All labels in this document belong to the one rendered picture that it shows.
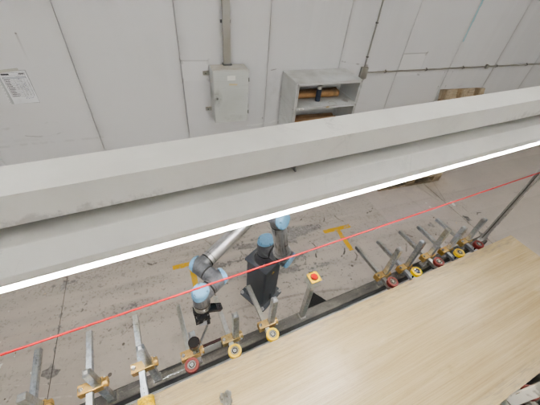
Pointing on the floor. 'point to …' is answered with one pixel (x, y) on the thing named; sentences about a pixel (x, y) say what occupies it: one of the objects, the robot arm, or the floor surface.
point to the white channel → (242, 159)
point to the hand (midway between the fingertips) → (207, 321)
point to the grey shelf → (310, 80)
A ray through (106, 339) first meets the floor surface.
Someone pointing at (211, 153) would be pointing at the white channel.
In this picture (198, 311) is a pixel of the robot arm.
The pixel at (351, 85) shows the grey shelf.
